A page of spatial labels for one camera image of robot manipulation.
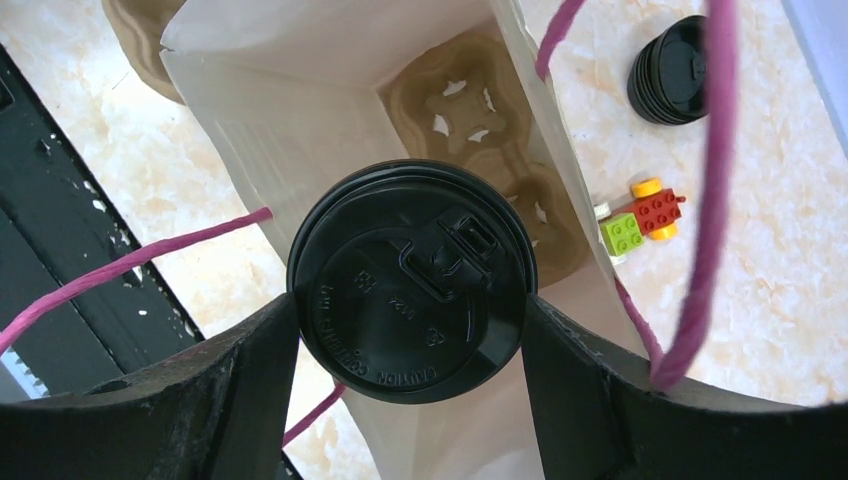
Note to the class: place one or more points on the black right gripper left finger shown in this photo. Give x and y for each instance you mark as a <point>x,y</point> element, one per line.
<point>216,410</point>

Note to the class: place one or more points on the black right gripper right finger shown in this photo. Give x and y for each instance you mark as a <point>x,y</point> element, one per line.
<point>596,417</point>

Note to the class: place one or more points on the black coffee cup lid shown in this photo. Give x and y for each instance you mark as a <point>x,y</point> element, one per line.
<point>411,279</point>

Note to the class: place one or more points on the beige pink cake bag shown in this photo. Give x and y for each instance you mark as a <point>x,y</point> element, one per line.
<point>290,94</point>

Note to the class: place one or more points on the red green toy car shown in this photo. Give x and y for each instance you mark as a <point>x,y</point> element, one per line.
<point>650,213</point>

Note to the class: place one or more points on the brown carrier inside bag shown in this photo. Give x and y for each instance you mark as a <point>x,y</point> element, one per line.
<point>462,102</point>

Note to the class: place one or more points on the brown cardboard cup carrier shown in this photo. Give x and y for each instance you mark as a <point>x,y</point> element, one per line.
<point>139,26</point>

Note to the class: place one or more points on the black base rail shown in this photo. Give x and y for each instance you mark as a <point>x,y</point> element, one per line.
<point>51,233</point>

